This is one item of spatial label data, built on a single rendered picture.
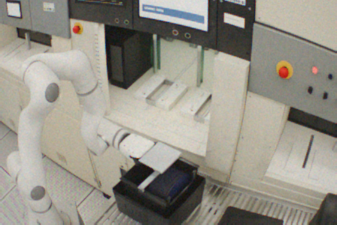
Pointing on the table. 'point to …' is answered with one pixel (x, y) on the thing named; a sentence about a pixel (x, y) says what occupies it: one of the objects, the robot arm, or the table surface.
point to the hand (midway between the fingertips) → (159, 159)
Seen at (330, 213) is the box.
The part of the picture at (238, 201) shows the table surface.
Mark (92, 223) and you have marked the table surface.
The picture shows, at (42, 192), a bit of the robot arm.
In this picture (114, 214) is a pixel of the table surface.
